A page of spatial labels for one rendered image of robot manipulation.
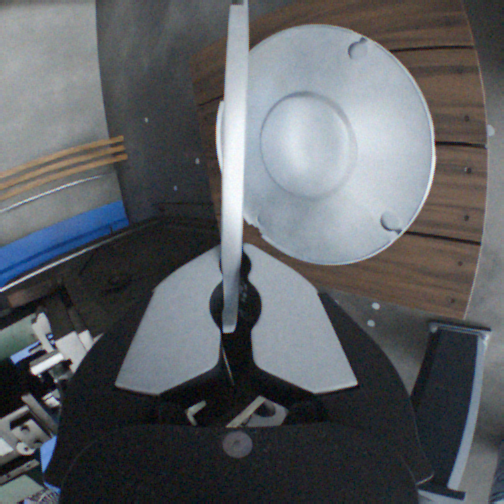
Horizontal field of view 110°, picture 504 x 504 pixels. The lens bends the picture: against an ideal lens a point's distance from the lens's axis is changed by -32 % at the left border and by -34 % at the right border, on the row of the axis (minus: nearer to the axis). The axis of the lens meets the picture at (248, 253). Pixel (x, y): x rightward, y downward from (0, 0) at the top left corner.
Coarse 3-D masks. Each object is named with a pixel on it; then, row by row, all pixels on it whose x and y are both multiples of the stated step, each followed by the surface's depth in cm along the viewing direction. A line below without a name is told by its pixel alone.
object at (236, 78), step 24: (240, 0) 11; (240, 24) 7; (240, 48) 7; (240, 72) 8; (240, 96) 8; (240, 120) 8; (240, 144) 8; (240, 168) 9; (240, 192) 9; (240, 216) 9; (240, 240) 10; (240, 264) 11
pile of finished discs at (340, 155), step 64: (256, 64) 27; (320, 64) 22; (384, 64) 18; (256, 128) 31; (320, 128) 25; (384, 128) 21; (256, 192) 36; (320, 192) 28; (384, 192) 24; (320, 256) 32
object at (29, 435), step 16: (16, 384) 48; (0, 400) 41; (16, 400) 43; (0, 416) 36; (16, 416) 40; (32, 416) 42; (0, 432) 35; (16, 432) 37; (32, 432) 40; (48, 432) 45; (0, 448) 34; (16, 448) 38; (32, 448) 39; (0, 464) 32
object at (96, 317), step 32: (192, 224) 101; (64, 256) 92; (96, 256) 85; (128, 256) 81; (160, 256) 76; (192, 256) 71; (32, 288) 67; (64, 288) 73; (96, 288) 58; (128, 288) 56; (96, 320) 43
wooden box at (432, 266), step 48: (336, 0) 18; (384, 0) 15; (432, 0) 12; (432, 48) 15; (432, 96) 17; (480, 96) 14; (480, 144) 17; (432, 192) 21; (480, 192) 17; (432, 240) 23; (480, 240) 19; (336, 288) 34; (384, 288) 29; (432, 288) 24
